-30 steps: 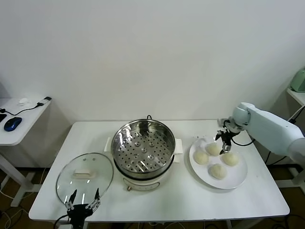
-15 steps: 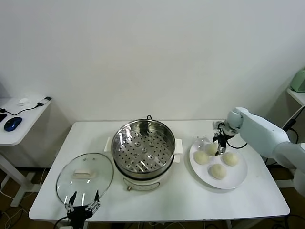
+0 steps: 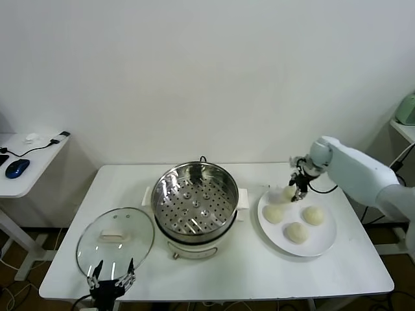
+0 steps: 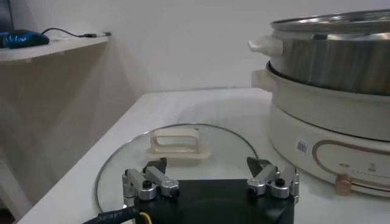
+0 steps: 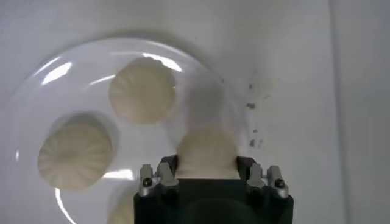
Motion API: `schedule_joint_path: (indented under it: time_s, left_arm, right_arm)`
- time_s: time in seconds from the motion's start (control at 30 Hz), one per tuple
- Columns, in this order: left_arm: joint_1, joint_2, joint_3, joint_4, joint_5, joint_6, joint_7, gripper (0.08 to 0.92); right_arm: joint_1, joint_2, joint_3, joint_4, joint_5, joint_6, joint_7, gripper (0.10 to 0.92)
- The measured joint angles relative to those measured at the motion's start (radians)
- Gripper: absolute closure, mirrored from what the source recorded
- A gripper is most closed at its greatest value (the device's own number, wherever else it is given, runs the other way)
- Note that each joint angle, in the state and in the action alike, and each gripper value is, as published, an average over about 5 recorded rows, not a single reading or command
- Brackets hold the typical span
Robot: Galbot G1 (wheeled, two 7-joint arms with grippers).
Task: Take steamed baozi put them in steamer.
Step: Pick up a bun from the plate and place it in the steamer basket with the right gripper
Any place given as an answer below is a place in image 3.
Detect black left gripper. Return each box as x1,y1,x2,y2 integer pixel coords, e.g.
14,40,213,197
86,258,137,311

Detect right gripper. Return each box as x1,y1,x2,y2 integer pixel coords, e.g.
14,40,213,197
289,155,322,202

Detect white steamed baozi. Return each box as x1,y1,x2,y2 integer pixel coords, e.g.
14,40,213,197
302,205,325,227
281,186,298,203
284,222,309,244
262,204,286,225

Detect stainless steel steamer basket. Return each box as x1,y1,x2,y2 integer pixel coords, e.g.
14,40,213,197
141,161,250,239

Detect white round plate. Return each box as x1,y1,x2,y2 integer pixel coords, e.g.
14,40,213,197
257,186,337,258

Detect cream electric cooker base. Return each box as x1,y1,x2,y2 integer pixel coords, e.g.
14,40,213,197
152,207,246,261

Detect green appliance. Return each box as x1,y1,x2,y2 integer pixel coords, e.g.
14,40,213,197
396,92,415,126

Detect white side desk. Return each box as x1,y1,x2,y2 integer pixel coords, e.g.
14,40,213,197
0,132,71,281

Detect blue computer mouse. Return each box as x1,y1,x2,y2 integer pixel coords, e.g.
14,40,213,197
5,158,30,179

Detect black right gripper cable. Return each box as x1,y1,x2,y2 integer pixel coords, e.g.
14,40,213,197
307,181,338,194

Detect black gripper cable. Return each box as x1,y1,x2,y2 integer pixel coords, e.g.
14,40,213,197
69,293,95,311
307,181,338,194

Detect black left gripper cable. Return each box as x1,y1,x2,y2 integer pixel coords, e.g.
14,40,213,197
69,293,95,311

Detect white wall cable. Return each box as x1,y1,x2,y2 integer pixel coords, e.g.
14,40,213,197
390,142,412,169

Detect black cable with usb adapter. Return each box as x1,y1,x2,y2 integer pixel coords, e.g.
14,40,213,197
0,131,71,156

